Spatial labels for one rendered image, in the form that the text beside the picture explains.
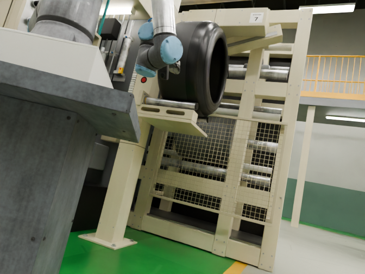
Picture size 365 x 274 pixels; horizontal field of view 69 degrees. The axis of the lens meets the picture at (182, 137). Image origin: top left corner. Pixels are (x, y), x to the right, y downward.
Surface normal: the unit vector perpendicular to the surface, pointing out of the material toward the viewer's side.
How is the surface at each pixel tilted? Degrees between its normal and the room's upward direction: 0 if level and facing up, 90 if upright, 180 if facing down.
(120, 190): 90
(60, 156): 90
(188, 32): 72
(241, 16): 90
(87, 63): 90
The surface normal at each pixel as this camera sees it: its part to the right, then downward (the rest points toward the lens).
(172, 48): 0.64, 0.04
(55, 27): 0.25, -0.47
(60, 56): 0.13, -0.13
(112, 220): -0.33, -0.22
